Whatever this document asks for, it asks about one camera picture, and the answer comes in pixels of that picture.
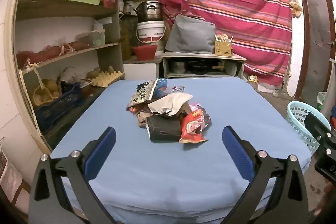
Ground dark blue plastic crate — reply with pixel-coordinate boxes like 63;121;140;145
34;82;83;132

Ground clear plastic container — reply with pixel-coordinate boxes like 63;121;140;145
88;30;106;46

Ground black plastic wrapper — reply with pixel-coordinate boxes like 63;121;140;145
146;116;183;141

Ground red mesh bags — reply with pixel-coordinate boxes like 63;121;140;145
16;42;90;69

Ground light blue laundry basket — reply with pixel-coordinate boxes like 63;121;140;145
286;101;332;153

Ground white paper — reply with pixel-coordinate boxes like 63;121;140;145
147;93;193;116

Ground wooden shelf unit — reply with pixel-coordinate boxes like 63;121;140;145
4;0;125;153

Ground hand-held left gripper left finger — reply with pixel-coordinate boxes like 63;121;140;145
28;126;124;224

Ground brown cloth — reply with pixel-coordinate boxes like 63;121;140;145
136;109;154;128

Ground red snack wrapper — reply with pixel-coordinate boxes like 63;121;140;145
179;112;208;144

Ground yellow egg tray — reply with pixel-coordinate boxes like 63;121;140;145
88;70;124;88

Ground red striped cloth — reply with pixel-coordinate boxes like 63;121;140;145
148;0;293;86

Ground blue plastic bag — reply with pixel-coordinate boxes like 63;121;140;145
152;78;168;98

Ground wicker basket of potatoes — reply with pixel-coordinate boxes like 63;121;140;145
32;78;62;106

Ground white plastic bucket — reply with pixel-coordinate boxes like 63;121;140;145
136;21;166;44

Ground red plastic basin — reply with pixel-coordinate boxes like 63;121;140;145
132;45;158;61

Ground grey fabric bag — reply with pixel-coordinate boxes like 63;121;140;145
165;14;216;54

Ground steel cooking pot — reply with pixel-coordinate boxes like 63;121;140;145
136;0;164;23

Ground black pot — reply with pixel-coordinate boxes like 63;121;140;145
187;60;208;74

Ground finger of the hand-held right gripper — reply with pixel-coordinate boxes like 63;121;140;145
304;112;332;141

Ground white cabinet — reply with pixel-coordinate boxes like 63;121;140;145
123;56;163;80

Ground grey patterned snack packet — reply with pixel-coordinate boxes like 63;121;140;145
126;79;159;111

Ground dark red jar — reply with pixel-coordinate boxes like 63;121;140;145
80;82;93;97

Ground person's right hand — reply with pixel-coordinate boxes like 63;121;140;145
308;182;336;219

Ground brown door frame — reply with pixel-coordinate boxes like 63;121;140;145
297;0;336;101

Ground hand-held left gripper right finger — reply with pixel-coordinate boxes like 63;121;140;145
222;126;310;224

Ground low grey cabinet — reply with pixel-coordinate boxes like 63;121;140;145
161;51;247;80

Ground wooden utensil holder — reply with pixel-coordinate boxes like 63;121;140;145
214;33;234;57

